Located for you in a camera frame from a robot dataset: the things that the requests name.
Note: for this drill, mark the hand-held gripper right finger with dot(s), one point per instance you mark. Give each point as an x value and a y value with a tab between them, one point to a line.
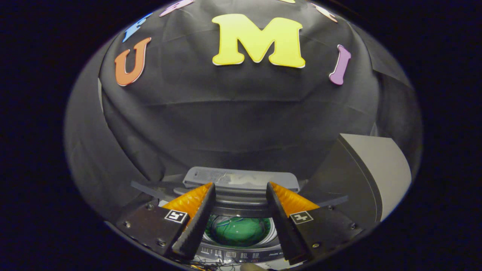
282	226

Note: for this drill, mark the beige cabinet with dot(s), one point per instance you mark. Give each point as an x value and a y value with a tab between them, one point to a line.
376	169

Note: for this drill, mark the green shirt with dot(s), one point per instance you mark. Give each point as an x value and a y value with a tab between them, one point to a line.
237	233

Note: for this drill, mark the black backdrop cloth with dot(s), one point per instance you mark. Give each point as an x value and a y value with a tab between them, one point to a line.
233	120

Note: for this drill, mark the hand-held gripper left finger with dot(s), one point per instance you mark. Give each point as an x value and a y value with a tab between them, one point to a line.
197	226

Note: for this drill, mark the grey washing machine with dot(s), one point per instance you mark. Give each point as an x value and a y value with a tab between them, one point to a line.
241	256

